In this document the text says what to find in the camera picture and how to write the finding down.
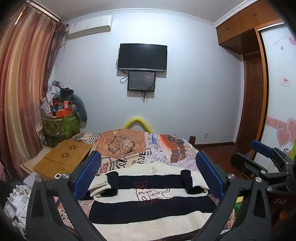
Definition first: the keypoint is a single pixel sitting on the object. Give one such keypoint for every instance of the pile of clothes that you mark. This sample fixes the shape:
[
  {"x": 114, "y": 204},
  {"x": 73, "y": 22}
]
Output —
[{"x": 54, "y": 91}]

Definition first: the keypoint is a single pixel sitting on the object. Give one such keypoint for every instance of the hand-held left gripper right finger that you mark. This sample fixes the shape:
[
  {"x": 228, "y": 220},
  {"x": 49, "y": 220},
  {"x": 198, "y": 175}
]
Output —
[{"x": 207, "y": 173}]

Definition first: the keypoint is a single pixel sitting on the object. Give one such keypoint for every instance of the navy and cream striped sweater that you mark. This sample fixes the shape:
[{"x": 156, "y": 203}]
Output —
[{"x": 152, "y": 208}]

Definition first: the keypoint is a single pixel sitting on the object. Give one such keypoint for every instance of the small red box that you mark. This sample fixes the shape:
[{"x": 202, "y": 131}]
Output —
[{"x": 66, "y": 105}]

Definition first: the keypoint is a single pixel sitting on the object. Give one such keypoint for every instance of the grey plush toy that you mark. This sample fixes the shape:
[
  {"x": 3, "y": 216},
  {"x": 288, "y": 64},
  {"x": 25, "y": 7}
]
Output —
[{"x": 79, "y": 106}]

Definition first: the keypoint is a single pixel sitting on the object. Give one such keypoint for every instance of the small white device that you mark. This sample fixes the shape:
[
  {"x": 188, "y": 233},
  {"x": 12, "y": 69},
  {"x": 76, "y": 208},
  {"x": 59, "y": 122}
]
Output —
[{"x": 57, "y": 176}]

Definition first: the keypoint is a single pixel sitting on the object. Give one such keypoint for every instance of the printed blanket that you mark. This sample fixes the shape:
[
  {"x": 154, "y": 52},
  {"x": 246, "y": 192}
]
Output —
[{"x": 129, "y": 160}]

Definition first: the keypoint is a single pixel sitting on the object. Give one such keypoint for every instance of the green fabric storage box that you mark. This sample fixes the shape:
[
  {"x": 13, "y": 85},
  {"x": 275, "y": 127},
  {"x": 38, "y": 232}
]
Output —
[{"x": 60, "y": 126}]

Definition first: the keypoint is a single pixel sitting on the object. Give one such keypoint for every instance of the wooden lap desk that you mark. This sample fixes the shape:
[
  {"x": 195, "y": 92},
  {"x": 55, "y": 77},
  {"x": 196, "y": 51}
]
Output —
[{"x": 62, "y": 157}]

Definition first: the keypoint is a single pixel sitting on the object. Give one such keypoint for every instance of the striped brown curtain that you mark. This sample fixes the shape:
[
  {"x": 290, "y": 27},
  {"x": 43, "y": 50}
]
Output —
[{"x": 20, "y": 92}]

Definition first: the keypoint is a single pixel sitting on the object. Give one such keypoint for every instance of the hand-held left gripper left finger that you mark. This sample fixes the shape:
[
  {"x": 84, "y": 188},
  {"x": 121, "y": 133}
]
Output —
[{"x": 89, "y": 171}]

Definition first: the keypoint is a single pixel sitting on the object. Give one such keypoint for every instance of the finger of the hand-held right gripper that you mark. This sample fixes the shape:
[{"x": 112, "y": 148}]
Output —
[
  {"x": 245, "y": 165},
  {"x": 262, "y": 148}
]

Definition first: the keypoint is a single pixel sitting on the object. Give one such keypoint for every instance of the pink cloth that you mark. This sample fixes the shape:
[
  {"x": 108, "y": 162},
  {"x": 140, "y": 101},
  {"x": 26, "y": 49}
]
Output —
[{"x": 1, "y": 171}]

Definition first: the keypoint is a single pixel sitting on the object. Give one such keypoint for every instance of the tan flat board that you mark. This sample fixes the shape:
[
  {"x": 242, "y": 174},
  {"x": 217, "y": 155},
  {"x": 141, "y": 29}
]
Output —
[{"x": 29, "y": 163}]

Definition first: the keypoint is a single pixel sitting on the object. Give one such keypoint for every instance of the white air conditioner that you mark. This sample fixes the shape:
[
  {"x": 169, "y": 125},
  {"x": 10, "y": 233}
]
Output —
[{"x": 90, "y": 26}]

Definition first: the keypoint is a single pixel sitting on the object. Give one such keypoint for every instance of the brown wooden door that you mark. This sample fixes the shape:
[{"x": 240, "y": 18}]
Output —
[{"x": 253, "y": 99}]

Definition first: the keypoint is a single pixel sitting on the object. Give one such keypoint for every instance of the wooden bed post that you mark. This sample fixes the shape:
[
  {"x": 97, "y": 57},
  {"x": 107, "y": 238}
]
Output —
[{"x": 192, "y": 141}]

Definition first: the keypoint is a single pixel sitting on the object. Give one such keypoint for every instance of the red and white sticker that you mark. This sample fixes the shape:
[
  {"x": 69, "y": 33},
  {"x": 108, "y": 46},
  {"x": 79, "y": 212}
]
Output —
[{"x": 285, "y": 81}]

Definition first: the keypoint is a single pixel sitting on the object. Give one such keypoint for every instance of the black wall television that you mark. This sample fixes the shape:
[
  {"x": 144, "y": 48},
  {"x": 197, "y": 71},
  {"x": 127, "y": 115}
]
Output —
[{"x": 142, "y": 56}]

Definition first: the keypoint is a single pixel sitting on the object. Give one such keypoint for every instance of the wooden overhead cabinet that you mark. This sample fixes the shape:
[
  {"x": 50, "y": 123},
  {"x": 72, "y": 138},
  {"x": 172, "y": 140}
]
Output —
[{"x": 242, "y": 20}]

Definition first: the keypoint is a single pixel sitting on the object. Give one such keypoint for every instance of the pile of papers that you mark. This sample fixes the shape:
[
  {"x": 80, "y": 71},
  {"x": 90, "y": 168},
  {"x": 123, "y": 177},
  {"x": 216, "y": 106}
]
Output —
[{"x": 18, "y": 204}]

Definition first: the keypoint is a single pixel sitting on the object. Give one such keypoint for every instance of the orange box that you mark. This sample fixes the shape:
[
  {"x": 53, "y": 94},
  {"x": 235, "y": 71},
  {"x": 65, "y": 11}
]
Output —
[{"x": 63, "y": 113}]

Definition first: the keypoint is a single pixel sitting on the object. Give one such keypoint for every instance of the white heart-print wardrobe door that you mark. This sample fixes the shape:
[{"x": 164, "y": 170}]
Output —
[{"x": 281, "y": 111}]

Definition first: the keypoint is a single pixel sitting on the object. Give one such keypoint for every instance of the small black monitor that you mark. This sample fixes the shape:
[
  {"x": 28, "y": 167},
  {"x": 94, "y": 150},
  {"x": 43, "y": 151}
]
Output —
[{"x": 141, "y": 81}]

